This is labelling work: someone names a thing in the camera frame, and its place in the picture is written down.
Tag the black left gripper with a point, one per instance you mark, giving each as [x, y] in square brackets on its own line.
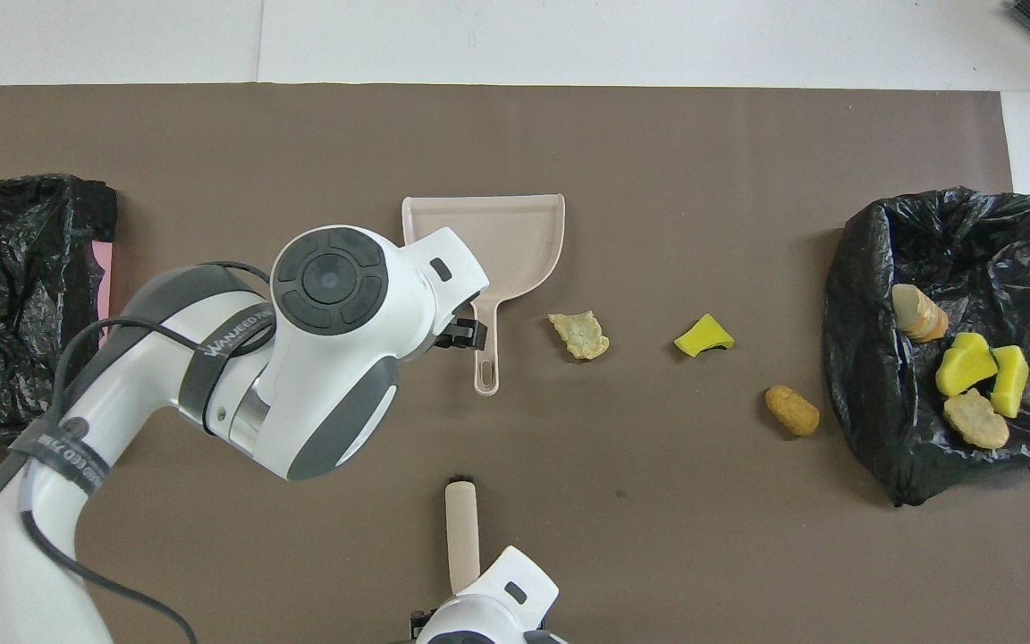
[448, 338]

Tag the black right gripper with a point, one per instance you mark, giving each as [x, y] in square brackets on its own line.
[423, 624]

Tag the beige plastic dustpan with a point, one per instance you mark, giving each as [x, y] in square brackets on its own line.
[515, 241]

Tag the pale beige lump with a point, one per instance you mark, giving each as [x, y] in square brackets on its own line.
[919, 313]
[579, 335]
[975, 419]

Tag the beige brush with black bristles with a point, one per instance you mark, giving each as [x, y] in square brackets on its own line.
[462, 528]

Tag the yellow sponge piece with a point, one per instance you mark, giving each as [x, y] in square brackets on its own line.
[1009, 382]
[965, 364]
[703, 337]

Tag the brown bread nugget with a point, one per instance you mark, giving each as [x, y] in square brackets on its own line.
[792, 410]

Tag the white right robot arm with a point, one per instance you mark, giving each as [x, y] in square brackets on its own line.
[497, 608]

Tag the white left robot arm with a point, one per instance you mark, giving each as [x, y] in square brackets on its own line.
[327, 286]

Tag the pink plastic bin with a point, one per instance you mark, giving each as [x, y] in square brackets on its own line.
[102, 286]

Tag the black trash bag bin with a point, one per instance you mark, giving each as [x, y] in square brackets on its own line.
[882, 358]

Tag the black trash bag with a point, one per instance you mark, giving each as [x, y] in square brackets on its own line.
[14, 313]

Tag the brown table mat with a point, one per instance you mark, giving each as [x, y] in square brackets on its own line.
[569, 143]

